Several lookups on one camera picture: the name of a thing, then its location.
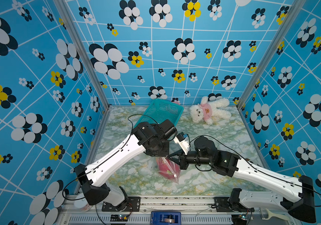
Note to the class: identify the blue tape dispenser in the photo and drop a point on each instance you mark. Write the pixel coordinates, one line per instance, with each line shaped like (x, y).
(165, 218)

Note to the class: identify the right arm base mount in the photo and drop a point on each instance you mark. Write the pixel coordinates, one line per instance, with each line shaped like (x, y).
(222, 204)

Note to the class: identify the clear zip-top bag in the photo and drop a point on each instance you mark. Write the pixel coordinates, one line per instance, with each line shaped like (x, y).
(169, 168)

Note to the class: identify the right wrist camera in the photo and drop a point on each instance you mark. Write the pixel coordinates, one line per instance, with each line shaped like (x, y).
(183, 141)

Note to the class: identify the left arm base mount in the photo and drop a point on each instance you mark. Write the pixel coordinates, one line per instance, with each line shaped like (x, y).
(131, 204)

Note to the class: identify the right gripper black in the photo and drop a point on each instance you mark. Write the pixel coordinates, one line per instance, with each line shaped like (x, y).
(181, 160)

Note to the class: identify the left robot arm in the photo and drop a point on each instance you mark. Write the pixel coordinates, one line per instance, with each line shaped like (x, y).
(151, 139)

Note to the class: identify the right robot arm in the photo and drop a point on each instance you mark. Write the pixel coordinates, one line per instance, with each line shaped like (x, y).
(290, 194)

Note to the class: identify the white tape roll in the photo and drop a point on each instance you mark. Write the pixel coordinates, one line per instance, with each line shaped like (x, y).
(82, 204)

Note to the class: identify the teal plastic basket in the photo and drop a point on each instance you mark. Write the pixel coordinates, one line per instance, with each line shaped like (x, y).
(160, 110)

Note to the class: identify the white teddy bear pink shirt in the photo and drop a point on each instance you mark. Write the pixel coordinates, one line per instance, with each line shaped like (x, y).
(206, 110)

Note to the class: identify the pink dragon fruit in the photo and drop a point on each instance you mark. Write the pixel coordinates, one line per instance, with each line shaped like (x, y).
(167, 168)

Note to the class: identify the white peeler tool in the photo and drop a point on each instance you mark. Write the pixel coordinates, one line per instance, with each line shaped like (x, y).
(266, 214)

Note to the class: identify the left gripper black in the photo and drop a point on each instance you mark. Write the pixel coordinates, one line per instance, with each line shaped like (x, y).
(166, 153)

